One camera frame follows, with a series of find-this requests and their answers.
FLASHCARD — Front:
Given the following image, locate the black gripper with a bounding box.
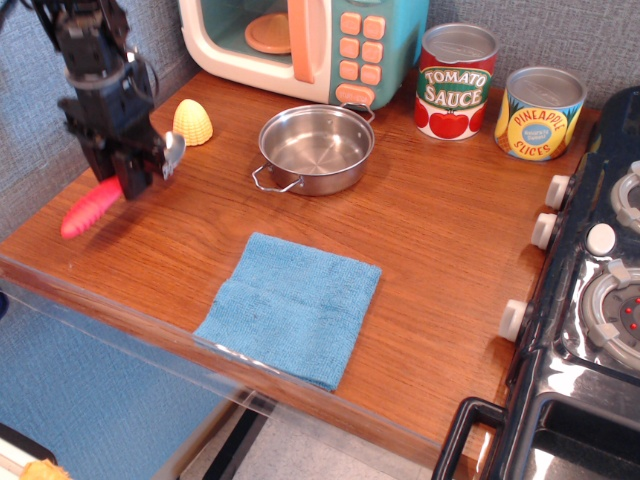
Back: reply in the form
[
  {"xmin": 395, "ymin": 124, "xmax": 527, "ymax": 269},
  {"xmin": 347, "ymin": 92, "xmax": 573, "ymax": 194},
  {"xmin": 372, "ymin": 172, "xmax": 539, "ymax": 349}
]
[{"xmin": 59, "ymin": 59, "xmax": 166, "ymax": 200}]

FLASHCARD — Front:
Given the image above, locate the red handled metal spoon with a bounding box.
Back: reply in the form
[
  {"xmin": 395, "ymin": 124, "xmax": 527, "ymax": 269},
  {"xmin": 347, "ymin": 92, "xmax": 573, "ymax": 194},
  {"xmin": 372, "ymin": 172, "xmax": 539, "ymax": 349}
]
[{"xmin": 60, "ymin": 132, "xmax": 187, "ymax": 239}]

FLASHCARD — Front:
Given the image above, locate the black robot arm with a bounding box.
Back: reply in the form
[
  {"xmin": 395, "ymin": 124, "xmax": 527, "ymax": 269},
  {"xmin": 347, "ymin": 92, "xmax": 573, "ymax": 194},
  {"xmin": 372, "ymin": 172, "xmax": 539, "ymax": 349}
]
[{"xmin": 33, "ymin": 1, "xmax": 186, "ymax": 200}]

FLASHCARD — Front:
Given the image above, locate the yellow toy corn piece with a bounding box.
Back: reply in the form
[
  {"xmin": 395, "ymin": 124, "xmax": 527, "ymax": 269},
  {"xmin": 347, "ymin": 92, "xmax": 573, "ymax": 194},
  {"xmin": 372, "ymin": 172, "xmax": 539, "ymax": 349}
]
[{"xmin": 173, "ymin": 99, "xmax": 214, "ymax": 147}]

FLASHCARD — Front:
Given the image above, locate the small steel pot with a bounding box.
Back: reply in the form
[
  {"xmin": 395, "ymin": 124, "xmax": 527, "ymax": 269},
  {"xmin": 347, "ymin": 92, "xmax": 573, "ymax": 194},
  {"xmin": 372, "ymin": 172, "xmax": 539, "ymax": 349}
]
[{"xmin": 252, "ymin": 103, "xmax": 376, "ymax": 196}]

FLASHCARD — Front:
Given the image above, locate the clear acrylic barrier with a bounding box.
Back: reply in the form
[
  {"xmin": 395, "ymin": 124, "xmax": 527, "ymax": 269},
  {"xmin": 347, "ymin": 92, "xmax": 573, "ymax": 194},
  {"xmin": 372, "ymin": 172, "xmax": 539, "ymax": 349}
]
[{"xmin": 1, "ymin": 257, "xmax": 438, "ymax": 479}]

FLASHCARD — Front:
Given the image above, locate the blue folded cloth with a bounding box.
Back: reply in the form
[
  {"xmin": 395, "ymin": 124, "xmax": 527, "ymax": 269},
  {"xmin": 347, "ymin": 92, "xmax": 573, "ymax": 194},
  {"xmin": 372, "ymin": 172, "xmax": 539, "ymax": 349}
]
[{"xmin": 195, "ymin": 233, "xmax": 382, "ymax": 391}]

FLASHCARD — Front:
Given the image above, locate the toy microwave oven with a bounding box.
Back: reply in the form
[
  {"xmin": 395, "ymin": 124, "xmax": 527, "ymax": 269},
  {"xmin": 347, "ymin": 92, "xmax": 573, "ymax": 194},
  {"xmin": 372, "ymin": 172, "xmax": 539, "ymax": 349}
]
[{"xmin": 179, "ymin": 1, "xmax": 429, "ymax": 110}]

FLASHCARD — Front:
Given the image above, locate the orange black object at corner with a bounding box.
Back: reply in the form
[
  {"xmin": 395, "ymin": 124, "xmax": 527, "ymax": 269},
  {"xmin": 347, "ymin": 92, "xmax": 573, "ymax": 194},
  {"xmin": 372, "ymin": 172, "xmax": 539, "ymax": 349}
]
[{"xmin": 1, "ymin": 424, "xmax": 71, "ymax": 479}]

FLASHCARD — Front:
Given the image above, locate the tomato sauce can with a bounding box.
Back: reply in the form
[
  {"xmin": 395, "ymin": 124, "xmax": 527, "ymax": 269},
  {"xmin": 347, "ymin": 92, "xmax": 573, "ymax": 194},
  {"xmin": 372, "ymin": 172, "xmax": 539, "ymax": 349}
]
[{"xmin": 414, "ymin": 23, "xmax": 499, "ymax": 141}]

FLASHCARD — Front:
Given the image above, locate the pineapple slices can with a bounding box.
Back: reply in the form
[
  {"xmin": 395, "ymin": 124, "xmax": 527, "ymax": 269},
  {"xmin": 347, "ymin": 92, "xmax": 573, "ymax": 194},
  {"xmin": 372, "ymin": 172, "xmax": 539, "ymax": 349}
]
[{"xmin": 494, "ymin": 66, "xmax": 587, "ymax": 162}]

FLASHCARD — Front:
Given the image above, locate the black toy stove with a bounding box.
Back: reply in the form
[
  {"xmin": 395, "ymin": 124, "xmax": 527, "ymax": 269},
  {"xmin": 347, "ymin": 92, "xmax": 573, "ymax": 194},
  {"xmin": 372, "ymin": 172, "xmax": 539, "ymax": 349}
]
[{"xmin": 433, "ymin": 87, "xmax": 639, "ymax": 479}]

